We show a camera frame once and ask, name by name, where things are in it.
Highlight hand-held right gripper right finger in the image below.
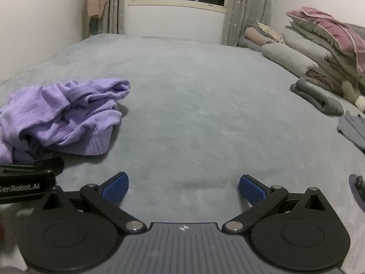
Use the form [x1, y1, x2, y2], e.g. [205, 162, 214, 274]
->
[222, 174, 331, 233]

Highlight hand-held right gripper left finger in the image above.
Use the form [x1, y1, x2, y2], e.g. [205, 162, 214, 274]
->
[43, 172, 147, 234]

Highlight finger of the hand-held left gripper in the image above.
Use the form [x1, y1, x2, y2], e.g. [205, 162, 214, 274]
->
[34, 157, 65, 176]

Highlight purple pants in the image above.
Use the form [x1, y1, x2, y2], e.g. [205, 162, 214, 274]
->
[0, 78, 131, 163]

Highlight dark grey folded cloth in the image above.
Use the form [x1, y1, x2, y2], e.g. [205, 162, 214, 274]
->
[290, 78, 344, 116]

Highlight grey flat garment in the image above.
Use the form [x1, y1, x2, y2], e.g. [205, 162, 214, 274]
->
[337, 111, 365, 150]

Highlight light grey bolster pillow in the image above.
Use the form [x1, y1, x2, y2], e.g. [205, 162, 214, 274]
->
[261, 43, 318, 73]

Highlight grey folded blanket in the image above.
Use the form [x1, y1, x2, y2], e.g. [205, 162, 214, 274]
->
[237, 24, 264, 51]

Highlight dark hanging garment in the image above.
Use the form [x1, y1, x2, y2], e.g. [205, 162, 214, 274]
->
[88, 16, 101, 37]

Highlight pink folded blanket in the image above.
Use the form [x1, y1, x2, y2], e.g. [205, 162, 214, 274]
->
[245, 27, 271, 45]

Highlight stack of pillows and quilts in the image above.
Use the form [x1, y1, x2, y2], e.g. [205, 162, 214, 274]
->
[282, 14, 365, 97]
[286, 7, 365, 73]

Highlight floral folded cloth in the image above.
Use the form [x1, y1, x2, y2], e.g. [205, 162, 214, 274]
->
[257, 21, 286, 44]

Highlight grey patterned curtain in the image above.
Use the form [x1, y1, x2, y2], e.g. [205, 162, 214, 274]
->
[100, 0, 127, 35]
[221, 0, 277, 46]

